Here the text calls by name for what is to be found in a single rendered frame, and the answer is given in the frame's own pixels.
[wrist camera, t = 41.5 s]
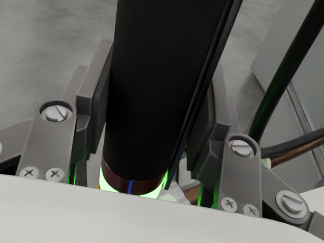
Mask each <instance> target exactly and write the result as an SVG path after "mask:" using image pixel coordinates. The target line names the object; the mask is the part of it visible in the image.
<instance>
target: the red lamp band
mask: <svg viewBox="0 0 324 243"><path fill-rule="evenodd" d="M169 164H170V163H169ZM169 164H168V167H169ZM168 167H167V168H166V170H165V171H164V172H163V173H162V174H161V175H159V176H158V177H156V178H153V179H150V180H143V181H136V180H130V179H127V178H124V177H121V176H120V175H118V174H116V173H115V172H113V171H112V170H111V169H110V168H109V167H108V165H107V164H106V162H105V159H104V156H103V150H102V160H101V171H102V174H103V177H104V178H105V180H106V181H107V182H108V183H109V184H110V185H111V186H112V187H113V188H114V189H116V190H118V191H120V192H123V193H126V194H132V195H141V194H146V193H149V192H151V191H153V190H155V189H156V188H157V187H159V186H160V184H161V183H162V182H163V180H164V178H165V175H166V172H167V169H168Z"/></svg>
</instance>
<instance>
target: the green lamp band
mask: <svg viewBox="0 0 324 243"><path fill-rule="evenodd" d="M162 183H163V182H162ZM162 183H161V184H160V186H159V187H158V188H157V189H156V190H154V191H153V192H151V193H149V194H146V195H142V196H143V197H149V198H154V199H156V197H157V196H158V194H159V192H160V189H161V187H162ZM100 187H101V189H102V190H108V191H114V192H117V191H115V190H114V189H113V188H111V187H110V186H109V185H108V184H107V182H106V181H105V179H104V177H103V175H102V171H101V170H100Z"/></svg>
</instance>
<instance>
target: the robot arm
mask: <svg viewBox="0 0 324 243"><path fill-rule="evenodd" d="M113 42H114V41H113V40H107V39H103V38H101V40H100V42H99V45H98V47H97V49H96V51H95V53H94V56H93V58H92V60H91V62H90V64H89V65H83V64H77V65H76V67H75V69H74V71H73V73H72V75H71V77H70V79H69V81H68V83H67V85H66V87H65V89H64V91H63V93H62V95H61V96H60V98H49V99H46V100H44V101H41V102H40V103H39V104H38V105H37V107H36V108H35V111H34V115H33V117H32V118H29V119H26V120H23V121H20V122H17V123H14V124H11V125H8V126H5V127H3V128H0V243H324V216H323V215H321V214H320V213H318V212H317V211H314V212H311V211H310V210H309V207H308V205H307V203H306V202H305V200H304V199H303V198H302V197H301V196H300V195H299V194H298V193H297V192H296V191H294V190H293V189H292V188H291V187H290V186H288V185H287V184H286V183H285V182H284V181H283V180H281V179H280V178H279V177H278V176H277V175H276V174H275V173H274V172H272V171H271V170H270V169H269V168H268V167H266V166H265V165H264V164H263V163H262V162H261V150H260V147H259V145H258V143H257V142H256V141H255V140H254V139H252V138H251V137H249V136H248V135H245V134H242V133H240V128H239V123H238V117H237V112H236V106H235V101H234V97H233V96H232V95H229V94H227V92H226V86H225V79H224V73H223V67H222V64H218V65H217V68H216V70H215V73H214V75H213V78H212V81H211V83H210V86H209V88H208V91H207V93H206V95H205V98H204V100H203V103H202V106H201V108H200V111H199V113H198V116H197V118H196V121H195V124H194V126H193V128H192V131H191V133H190V136H189V139H188V141H187V171H190V178H191V179H194V180H198V181H199V182H200V183H201V187H200V192H199V198H198V204H197V206H195V205H190V204H185V203H179V202H172V201H166V200H160V199H154V198H149V197H143V196H137V195H132V194H126V193H120V192H114V191H108V190H102V189H94V188H89V187H83V186H77V185H75V178H76V171H77V163H78V162H80V161H82V160H87V161H88V160H89V158H90V155H91V153H92V154H96V151H97V148H98V144H99V141H100V138H101V135H102V132H103V128H104V125H105V122H106V116H107V106H108V92H109V82H110V72H111V62H112V52H113Z"/></svg>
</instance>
